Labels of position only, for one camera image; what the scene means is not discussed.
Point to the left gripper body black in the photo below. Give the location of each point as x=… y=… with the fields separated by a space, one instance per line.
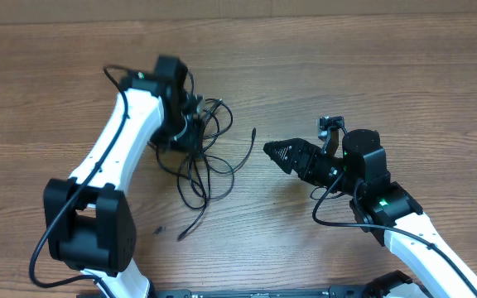
x=191 y=136

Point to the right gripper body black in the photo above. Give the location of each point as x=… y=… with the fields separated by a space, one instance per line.
x=309 y=161

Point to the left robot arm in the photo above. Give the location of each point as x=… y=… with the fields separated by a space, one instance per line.
x=89 y=225

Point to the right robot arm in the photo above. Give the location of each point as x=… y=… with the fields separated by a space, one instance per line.
x=356 y=165

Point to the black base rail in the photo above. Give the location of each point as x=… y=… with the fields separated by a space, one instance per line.
x=328 y=292

